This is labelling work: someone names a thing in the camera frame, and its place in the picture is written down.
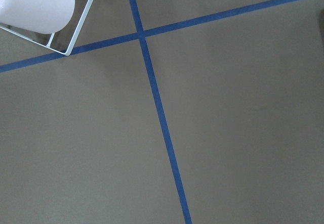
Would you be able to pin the white cup on rack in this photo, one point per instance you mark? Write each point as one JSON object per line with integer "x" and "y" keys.
{"x": 42, "y": 16}

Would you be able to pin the white wire cup rack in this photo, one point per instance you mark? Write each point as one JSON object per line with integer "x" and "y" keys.
{"x": 62, "y": 41}

